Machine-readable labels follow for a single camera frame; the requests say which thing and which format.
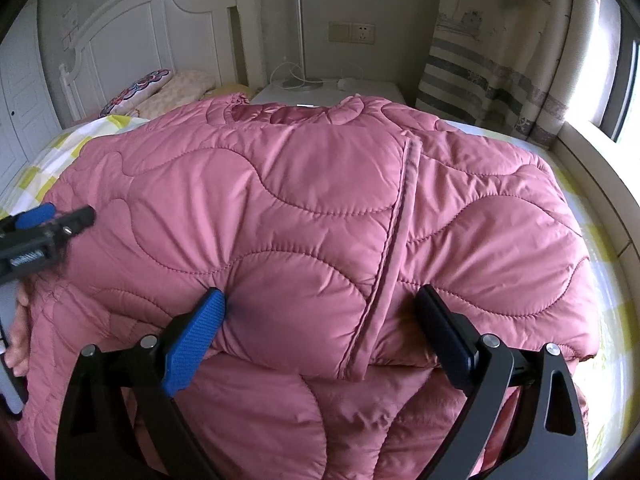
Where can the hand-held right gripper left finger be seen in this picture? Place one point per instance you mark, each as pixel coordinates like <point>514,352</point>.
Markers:
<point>200,332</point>

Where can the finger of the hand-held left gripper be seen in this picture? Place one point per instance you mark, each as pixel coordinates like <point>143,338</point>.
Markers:
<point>75,218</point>
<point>35,215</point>

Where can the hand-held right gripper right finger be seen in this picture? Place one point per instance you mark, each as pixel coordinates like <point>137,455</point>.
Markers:
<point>452,342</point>

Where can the pink quilted jacket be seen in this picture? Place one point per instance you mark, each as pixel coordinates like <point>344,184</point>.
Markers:
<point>300,185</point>

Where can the person's left hand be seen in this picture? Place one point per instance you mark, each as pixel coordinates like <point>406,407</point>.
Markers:
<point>21,330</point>

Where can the yellow checked bedsheet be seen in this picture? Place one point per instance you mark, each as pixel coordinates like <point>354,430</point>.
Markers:
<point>65,150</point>

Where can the white wardrobe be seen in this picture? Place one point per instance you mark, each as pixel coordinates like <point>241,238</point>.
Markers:
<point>25,100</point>

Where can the floral print pillow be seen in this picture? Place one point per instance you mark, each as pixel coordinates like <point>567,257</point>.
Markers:
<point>132,94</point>

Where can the pale pink pillow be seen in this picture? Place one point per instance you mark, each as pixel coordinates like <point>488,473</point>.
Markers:
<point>185,85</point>

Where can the white bed headboard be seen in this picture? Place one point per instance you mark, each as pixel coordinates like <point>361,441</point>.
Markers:
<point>150,35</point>

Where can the beige window sill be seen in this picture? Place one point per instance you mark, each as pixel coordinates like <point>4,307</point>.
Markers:
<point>595,170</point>

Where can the white nightstand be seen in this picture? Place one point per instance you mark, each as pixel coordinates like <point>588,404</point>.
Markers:
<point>320,94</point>

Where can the striped printed curtain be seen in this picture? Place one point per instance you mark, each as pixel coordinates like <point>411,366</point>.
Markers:
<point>500,60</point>

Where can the silver desk lamp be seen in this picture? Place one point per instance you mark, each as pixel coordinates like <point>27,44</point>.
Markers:
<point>299,25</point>

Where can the window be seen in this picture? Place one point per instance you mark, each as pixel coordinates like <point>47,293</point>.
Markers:
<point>622,75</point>

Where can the beige wall socket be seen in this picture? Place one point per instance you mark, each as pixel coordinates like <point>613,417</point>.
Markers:
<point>364,31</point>

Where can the beige wall switch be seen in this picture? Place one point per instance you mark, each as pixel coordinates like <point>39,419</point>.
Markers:
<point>340,30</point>

